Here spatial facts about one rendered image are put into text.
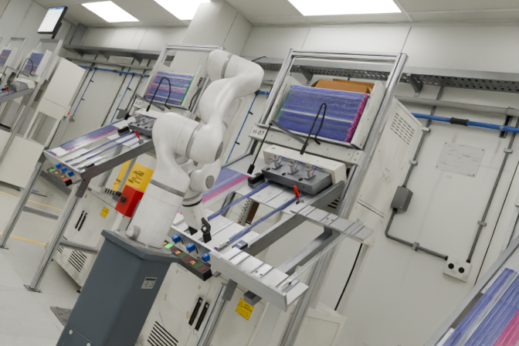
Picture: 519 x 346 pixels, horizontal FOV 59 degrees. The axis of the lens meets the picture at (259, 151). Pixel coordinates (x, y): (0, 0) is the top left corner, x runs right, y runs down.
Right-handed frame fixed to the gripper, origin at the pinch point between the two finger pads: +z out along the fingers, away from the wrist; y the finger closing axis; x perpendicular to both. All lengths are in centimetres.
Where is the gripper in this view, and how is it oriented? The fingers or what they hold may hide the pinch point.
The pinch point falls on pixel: (200, 235)
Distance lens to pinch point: 178.6
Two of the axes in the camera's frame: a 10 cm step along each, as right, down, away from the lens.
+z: 1.7, 9.0, 3.9
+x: 7.3, -3.9, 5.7
